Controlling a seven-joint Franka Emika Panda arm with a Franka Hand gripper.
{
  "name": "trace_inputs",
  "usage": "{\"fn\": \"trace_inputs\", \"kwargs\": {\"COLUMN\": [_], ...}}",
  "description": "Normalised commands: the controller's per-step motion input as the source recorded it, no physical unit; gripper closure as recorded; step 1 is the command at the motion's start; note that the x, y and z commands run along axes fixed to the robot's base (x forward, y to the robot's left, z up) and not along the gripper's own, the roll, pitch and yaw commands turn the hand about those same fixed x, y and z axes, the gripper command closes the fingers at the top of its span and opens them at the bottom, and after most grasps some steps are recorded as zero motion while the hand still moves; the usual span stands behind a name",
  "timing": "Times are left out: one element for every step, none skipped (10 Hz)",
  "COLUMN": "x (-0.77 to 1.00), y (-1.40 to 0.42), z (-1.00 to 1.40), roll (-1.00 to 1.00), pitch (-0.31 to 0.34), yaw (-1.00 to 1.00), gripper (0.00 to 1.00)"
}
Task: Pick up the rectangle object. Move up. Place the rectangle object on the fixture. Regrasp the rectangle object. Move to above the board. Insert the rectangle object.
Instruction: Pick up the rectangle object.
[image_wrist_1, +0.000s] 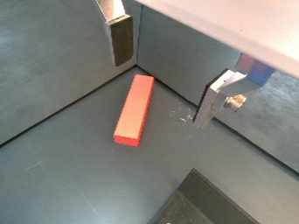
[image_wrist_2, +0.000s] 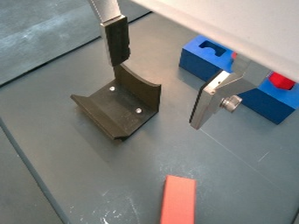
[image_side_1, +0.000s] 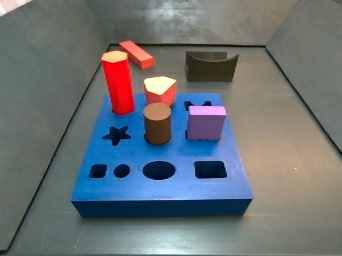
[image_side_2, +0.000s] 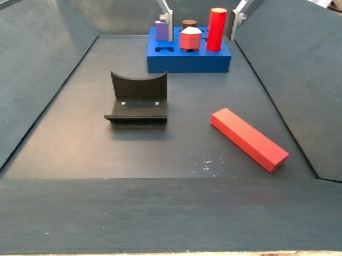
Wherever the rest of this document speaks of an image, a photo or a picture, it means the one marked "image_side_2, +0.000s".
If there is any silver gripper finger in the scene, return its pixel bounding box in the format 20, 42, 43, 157
156, 0, 174, 42
230, 0, 254, 40

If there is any long red rectangular block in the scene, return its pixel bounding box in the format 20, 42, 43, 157
211, 108, 289, 173

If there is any blue shape sorter board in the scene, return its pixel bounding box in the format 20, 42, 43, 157
147, 27, 231, 73

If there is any black curved fixture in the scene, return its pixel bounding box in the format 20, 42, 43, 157
104, 73, 168, 123

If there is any purple rectangular peg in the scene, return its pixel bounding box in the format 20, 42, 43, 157
155, 21, 168, 41

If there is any tall red hexagonal peg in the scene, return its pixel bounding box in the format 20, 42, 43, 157
207, 7, 227, 52

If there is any brown cylinder peg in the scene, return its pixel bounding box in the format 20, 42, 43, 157
182, 20, 196, 29

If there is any salmon pentagonal peg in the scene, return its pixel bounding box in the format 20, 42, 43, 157
180, 26, 202, 51

